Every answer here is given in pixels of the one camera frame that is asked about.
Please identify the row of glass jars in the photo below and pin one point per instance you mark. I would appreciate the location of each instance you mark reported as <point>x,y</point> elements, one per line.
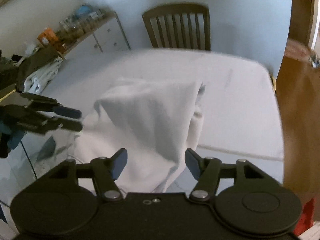
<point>75,26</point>

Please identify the pair of dark sneakers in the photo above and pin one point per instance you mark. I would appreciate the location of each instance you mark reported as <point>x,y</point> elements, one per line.
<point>315,60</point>

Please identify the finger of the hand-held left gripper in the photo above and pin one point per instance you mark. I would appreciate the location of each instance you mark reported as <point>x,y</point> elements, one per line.
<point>70,125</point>
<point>70,112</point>

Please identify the brown wooden door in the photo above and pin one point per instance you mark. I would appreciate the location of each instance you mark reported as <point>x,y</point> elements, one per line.
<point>300,5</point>

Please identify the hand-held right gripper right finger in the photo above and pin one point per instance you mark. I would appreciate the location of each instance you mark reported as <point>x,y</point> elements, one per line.
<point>193,163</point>

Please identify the white sweatshirt brown collar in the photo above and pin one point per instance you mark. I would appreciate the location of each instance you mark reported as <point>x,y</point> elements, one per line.
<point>150,117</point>

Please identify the wooden slat-back chair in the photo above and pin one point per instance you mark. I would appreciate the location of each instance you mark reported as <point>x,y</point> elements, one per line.
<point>175,8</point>

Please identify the white drawer cabinet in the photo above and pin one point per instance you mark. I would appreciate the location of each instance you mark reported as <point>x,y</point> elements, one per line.
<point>107,35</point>

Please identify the red object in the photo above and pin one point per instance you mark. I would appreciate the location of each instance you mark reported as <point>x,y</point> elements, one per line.
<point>306,217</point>

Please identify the dark brown cloth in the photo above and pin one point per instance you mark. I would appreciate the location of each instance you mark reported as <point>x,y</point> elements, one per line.
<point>37,60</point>

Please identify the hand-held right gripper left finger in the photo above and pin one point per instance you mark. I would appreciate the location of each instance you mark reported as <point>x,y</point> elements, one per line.
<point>118,163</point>

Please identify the folded white clothes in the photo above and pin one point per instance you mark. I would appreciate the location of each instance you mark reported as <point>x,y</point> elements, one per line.
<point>42,77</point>

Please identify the orange packet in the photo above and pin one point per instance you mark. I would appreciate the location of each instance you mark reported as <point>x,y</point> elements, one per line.
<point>47,36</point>

